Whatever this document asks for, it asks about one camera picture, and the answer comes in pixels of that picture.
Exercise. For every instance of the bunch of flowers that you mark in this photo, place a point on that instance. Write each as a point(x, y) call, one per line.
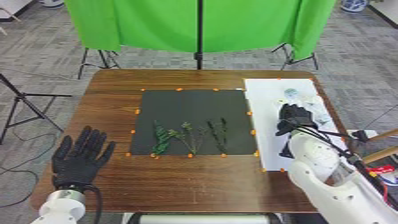
point(292, 93)

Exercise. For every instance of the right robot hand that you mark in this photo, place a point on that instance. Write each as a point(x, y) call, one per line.
point(296, 116)

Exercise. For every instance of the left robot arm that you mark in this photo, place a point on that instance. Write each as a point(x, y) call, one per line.
point(59, 210)

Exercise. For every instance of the black tripod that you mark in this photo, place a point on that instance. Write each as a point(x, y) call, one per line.
point(20, 98)

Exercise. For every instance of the white sheet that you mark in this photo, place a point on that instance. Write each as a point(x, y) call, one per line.
point(264, 116)

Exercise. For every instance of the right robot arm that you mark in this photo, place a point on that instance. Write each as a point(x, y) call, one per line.
point(331, 186)

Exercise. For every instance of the black stand pole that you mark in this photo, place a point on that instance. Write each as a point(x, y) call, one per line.
point(200, 33)

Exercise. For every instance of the black stand legs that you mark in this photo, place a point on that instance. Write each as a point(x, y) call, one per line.
point(106, 60)
point(292, 56)

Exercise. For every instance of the pale grey bar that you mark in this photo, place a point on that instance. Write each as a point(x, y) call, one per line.
point(202, 220)

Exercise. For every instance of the green sprig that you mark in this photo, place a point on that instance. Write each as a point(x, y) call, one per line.
point(191, 138)
point(219, 136)
point(161, 138)

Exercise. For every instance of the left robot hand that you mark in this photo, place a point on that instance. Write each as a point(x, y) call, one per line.
point(81, 160)

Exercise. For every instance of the blue and white vase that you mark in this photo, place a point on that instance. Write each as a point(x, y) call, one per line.
point(52, 2)
point(354, 5)

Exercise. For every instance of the dark mat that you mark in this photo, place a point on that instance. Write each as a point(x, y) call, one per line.
point(189, 110)

